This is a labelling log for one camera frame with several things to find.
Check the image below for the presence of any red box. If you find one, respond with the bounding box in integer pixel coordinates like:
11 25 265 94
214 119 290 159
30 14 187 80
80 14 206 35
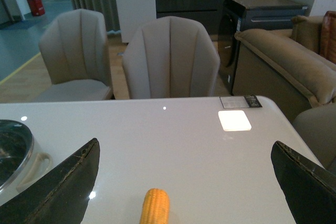
27 0 45 16

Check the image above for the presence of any brown leather cushion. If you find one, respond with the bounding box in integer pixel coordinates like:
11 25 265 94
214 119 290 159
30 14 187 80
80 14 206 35
320 11 335 63

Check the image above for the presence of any yellow corn cob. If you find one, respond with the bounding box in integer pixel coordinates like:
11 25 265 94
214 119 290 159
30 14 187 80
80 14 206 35
139 188 170 224

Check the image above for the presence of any black white table label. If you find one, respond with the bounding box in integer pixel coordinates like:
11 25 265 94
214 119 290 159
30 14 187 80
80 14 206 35
220 95 262 109

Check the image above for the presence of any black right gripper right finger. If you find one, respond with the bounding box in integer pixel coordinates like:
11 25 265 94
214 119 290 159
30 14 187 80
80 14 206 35
271 141 335 223

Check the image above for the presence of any beige chair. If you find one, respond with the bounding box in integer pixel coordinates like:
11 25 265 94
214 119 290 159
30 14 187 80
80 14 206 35
34 9 114 102
122 16 220 99

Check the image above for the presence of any black washing machine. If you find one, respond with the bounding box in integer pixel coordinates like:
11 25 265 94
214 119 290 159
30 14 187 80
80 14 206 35
217 0 308 94

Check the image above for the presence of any tan sofa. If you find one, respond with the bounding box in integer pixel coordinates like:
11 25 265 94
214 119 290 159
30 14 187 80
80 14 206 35
233 16 335 121

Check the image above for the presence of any beige chair middle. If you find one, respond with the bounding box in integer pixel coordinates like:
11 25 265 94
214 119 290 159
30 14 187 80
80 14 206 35
122 16 220 99

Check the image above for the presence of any white electric cooking pot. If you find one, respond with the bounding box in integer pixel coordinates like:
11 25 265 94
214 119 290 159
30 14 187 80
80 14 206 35
1 119 53 205

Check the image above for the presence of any beige chair right edge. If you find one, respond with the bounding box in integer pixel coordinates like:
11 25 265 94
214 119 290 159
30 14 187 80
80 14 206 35
292 103 335 174

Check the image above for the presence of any beige chair left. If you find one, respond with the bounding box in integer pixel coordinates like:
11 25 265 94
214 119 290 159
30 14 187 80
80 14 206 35
34 9 114 102

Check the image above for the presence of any white cabinet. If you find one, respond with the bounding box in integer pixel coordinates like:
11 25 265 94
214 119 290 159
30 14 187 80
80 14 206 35
116 0 156 43

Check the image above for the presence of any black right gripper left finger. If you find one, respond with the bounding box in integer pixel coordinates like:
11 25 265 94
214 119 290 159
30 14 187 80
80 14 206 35
1 138 100 223

